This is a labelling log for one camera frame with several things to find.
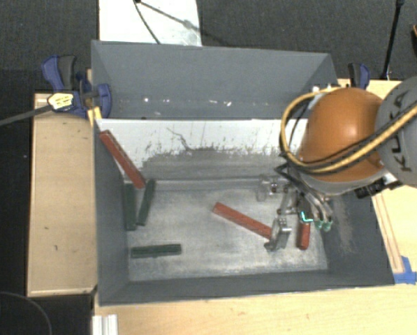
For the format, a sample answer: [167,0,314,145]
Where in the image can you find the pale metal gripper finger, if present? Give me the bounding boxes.
[263,217,293,253]
[256,174,281,202]

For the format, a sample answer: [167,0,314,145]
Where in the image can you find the red-brown flat block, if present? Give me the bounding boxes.
[295,220,312,251]
[211,202,274,239]
[98,130,147,190]

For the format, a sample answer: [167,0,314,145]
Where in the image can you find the grey metal bin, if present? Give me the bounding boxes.
[89,39,396,306]

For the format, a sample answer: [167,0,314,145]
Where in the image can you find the dark green flat block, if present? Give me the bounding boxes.
[130,243,182,260]
[124,182,138,232]
[136,179,157,228]

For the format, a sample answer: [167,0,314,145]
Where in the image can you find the pale wood board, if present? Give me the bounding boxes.
[26,92,98,298]

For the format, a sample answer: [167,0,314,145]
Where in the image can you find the black cylinder on white bracket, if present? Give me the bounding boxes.
[354,172,402,200]

